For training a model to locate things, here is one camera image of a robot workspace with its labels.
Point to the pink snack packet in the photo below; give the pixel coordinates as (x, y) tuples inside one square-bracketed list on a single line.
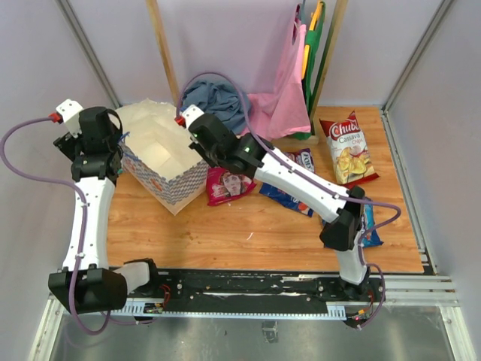
[(222, 186)]

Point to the purple snack packet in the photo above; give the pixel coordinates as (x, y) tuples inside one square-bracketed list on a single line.
[(302, 157)]

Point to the yellow clothes hanger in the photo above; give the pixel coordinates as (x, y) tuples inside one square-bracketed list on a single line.
[(312, 39)]

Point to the blue Burts chips bag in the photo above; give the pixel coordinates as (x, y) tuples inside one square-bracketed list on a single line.
[(284, 199)]

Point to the blue checkered paper bag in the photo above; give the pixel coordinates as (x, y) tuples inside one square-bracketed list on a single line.
[(156, 152)]

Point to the red Chubi cassava chips bag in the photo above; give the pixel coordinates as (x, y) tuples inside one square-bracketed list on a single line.
[(349, 151)]

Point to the blue crumpled cloth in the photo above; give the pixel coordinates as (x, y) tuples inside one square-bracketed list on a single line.
[(218, 98)]

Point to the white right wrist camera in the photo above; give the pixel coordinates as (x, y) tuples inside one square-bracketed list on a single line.
[(188, 116)]

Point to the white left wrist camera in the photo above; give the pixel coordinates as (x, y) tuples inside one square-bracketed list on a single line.
[(67, 113)]

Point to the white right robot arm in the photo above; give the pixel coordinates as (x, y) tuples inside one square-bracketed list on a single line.
[(341, 209)]

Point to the green t-shirt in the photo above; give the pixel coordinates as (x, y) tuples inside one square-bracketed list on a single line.
[(307, 84)]

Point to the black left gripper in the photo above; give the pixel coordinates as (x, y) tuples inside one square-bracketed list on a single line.
[(70, 146)]

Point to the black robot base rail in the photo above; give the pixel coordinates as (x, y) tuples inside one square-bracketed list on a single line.
[(256, 294)]

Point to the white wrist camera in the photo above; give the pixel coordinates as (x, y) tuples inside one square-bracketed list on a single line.
[(188, 116), (67, 113)]

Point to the pink t-shirt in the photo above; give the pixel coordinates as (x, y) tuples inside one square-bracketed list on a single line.
[(283, 112)]

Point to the aluminium frame rails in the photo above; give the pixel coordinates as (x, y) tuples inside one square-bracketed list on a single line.
[(434, 111)]

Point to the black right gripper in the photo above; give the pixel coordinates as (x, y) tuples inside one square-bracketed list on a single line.
[(194, 144)]

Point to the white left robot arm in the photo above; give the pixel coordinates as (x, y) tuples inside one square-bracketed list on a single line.
[(85, 283)]

